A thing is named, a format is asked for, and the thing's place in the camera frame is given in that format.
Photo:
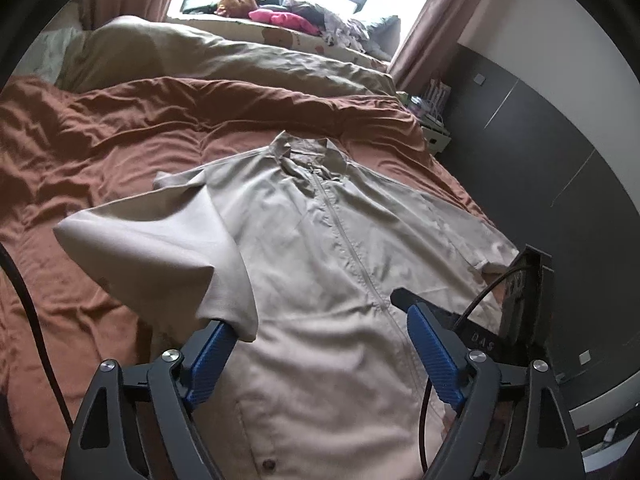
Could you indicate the olive beige duvet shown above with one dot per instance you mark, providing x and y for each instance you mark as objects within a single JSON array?
[{"x": 129, "y": 48}]

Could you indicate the beige zip jacket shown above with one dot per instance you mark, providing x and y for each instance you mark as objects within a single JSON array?
[{"x": 298, "y": 247}]

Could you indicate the rust brown duvet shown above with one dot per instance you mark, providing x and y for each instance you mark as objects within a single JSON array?
[{"x": 63, "y": 152}]

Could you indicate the white bedside nightstand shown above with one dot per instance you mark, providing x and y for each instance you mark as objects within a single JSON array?
[{"x": 426, "y": 112}]

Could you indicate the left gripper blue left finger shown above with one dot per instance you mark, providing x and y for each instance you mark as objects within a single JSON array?
[{"x": 205, "y": 355}]

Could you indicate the pink plush cushion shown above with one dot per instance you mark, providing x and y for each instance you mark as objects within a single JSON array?
[{"x": 285, "y": 20}]

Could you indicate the clothes heap on sill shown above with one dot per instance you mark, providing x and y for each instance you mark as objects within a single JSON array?
[{"x": 377, "y": 37}]

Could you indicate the pale green pillow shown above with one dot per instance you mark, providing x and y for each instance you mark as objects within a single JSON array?
[{"x": 51, "y": 54}]

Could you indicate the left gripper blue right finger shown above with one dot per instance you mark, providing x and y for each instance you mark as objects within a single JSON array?
[{"x": 442, "y": 354}]

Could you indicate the right pink curtain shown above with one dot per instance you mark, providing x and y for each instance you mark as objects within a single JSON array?
[{"x": 427, "y": 50}]

